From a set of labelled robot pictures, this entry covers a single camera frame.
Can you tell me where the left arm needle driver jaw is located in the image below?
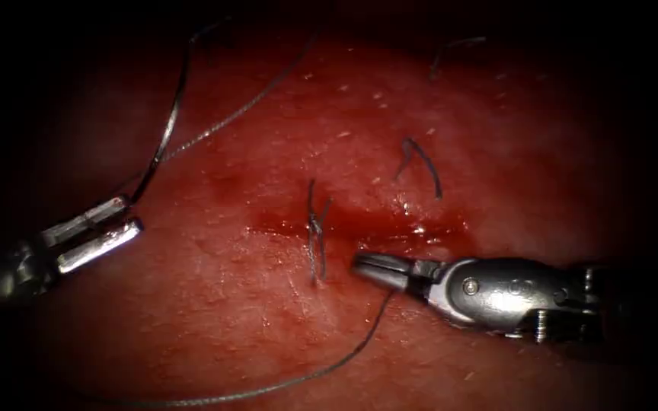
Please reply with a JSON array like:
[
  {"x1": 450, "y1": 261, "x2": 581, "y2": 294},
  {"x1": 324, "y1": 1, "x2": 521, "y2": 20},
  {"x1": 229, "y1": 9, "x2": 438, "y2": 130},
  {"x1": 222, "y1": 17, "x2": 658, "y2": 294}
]
[
  {"x1": 42, "y1": 195, "x2": 132, "y2": 247},
  {"x1": 56, "y1": 218, "x2": 144, "y2": 275}
]

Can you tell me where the right arm needle driver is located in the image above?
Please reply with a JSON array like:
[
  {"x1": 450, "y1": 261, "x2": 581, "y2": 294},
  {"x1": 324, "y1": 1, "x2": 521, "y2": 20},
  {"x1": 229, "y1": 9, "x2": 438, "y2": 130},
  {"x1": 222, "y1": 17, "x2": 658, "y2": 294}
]
[{"x1": 407, "y1": 256, "x2": 602, "y2": 345}]

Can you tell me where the left arm needle driver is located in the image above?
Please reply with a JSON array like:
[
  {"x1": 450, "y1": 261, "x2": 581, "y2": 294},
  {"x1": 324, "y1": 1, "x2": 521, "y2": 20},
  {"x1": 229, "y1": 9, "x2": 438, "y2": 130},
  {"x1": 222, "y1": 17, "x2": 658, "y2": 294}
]
[{"x1": 0, "y1": 231, "x2": 65, "y2": 302}]

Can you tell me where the right arm needle driver jaw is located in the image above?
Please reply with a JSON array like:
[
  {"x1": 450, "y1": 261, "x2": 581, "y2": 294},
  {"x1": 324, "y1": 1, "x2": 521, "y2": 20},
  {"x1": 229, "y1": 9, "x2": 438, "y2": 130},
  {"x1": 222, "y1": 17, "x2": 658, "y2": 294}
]
[
  {"x1": 351, "y1": 263, "x2": 413, "y2": 290},
  {"x1": 353, "y1": 253, "x2": 417, "y2": 275}
]

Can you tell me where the blue thread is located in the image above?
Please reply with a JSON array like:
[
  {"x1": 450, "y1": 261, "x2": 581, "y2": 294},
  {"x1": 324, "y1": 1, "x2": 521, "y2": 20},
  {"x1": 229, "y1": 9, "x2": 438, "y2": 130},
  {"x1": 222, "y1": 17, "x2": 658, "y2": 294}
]
[{"x1": 72, "y1": 17, "x2": 397, "y2": 409}]

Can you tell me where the blue stitching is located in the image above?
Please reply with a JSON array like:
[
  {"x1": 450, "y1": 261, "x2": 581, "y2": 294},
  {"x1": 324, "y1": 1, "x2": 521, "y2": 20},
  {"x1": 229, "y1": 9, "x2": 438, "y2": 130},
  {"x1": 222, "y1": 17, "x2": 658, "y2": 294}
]
[
  {"x1": 392, "y1": 136, "x2": 444, "y2": 201},
  {"x1": 305, "y1": 178, "x2": 334, "y2": 286}
]

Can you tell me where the tissue pad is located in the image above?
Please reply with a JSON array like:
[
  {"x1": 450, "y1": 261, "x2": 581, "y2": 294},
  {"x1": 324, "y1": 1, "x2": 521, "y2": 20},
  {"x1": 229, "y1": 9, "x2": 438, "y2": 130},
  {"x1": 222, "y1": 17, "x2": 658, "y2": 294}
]
[{"x1": 0, "y1": 17, "x2": 658, "y2": 411}]

